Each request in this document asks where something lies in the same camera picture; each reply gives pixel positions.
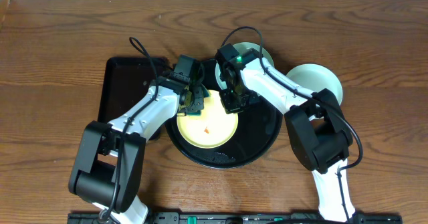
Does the light blue plate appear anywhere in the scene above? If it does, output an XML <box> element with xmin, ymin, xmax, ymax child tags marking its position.
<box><xmin>286</xmin><ymin>64</ymin><xmax>343</xmax><ymax>104</ymax></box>

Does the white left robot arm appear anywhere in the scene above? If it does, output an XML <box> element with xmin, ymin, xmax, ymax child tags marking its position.
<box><xmin>68</xmin><ymin>81</ymin><xmax>209</xmax><ymax>223</ymax></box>

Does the black rectangular tray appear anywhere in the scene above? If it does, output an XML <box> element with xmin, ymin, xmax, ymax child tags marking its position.
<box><xmin>98</xmin><ymin>57</ymin><xmax>154</xmax><ymax>123</ymax></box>

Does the pale green plate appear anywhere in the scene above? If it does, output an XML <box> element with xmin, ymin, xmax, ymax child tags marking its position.
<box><xmin>215</xmin><ymin>42</ymin><xmax>275</xmax><ymax>90</ymax></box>

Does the yellow plate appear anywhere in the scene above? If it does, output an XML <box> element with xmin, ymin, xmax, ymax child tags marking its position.
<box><xmin>177</xmin><ymin>90</ymin><xmax>239</xmax><ymax>148</ymax></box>

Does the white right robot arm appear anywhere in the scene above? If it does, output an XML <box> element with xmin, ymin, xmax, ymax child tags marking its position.
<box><xmin>216</xmin><ymin>55</ymin><xmax>357</xmax><ymax>222</ymax></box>

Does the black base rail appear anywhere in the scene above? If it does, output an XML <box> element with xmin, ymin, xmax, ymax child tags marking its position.
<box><xmin>66</xmin><ymin>211</ymin><xmax>403</xmax><ymax>224</ymax></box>

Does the green and yellow sponge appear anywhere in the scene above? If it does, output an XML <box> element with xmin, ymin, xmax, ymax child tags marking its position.
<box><xmin>179</xmin><ymin>85</ymin><xmax>211</xmax><ymax>116</ymax></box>

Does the black round tray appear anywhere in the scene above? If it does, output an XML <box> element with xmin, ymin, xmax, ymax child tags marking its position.
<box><xmin>165</xmin><ymin>60</ymin><xmax>282</xmax><ymax>169</ymax></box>

